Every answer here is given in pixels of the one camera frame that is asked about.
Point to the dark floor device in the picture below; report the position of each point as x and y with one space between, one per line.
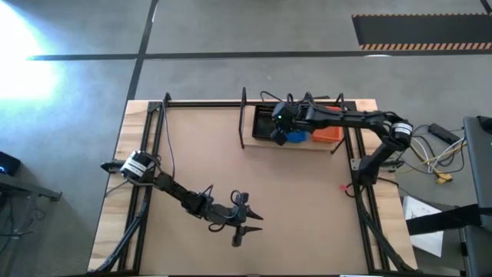
7 163

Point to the wooden shelf with black frame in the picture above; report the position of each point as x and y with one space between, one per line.
261 144

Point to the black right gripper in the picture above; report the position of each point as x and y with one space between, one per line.
300 119

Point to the orange plastic mesh basket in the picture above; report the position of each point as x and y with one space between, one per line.
326 135

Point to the blue plastic mesh basket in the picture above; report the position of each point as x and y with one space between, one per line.
298 137

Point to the red tag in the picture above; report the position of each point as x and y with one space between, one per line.
343 187

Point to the black aluminium rig frame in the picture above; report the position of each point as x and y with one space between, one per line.
207 104

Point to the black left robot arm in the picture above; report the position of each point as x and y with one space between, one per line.
173 186

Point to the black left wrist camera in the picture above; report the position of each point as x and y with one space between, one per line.
241 198

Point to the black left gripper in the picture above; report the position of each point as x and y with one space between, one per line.
227 214

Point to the grey cart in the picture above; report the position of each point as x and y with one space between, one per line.
480 161

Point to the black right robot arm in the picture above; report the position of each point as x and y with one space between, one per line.
357 119

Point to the white paper sheet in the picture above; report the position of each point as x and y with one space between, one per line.
421 209

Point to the black power strip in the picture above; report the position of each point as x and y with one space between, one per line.
444 134

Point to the black plastic mesh basket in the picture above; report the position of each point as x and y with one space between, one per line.
263 125

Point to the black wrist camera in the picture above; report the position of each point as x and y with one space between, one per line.
241 198
282 113

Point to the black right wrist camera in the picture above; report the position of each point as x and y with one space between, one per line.
282 113

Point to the yellow connector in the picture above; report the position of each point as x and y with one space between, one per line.
444 178

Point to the black hazard-striped floor mat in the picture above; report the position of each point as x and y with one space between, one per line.
423 31

